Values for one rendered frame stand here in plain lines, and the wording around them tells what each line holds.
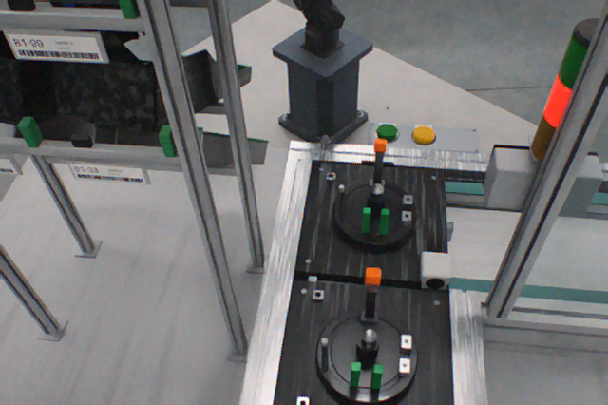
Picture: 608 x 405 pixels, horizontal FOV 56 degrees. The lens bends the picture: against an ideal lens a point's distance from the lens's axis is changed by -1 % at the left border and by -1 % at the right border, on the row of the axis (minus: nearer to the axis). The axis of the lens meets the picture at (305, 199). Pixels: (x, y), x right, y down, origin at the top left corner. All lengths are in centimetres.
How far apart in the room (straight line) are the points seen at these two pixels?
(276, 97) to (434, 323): 71
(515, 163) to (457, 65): 228
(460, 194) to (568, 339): 30
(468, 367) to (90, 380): 58
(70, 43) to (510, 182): 49
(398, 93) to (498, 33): 191
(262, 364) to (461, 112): 76
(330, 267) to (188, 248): 31
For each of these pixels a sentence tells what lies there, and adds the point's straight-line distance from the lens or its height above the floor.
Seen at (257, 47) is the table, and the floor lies 86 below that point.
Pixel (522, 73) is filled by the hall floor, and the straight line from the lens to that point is 300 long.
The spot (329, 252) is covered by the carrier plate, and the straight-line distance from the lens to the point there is 92.
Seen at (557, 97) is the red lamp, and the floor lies 134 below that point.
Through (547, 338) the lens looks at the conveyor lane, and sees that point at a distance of 97.
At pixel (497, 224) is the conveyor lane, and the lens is 107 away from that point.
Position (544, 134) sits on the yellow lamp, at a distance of 67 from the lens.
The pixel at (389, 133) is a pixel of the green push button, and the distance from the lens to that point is 111.
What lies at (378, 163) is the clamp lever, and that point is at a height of 104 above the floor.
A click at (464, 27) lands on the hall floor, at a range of 326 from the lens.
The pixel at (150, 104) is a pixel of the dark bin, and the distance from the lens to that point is 63.
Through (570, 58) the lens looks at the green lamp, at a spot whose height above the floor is 139.
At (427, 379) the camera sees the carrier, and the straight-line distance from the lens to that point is 83.
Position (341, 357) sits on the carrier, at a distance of 81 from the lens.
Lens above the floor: 172
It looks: 49 degrees down
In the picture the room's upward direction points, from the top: 3 degrees counter-clockwise
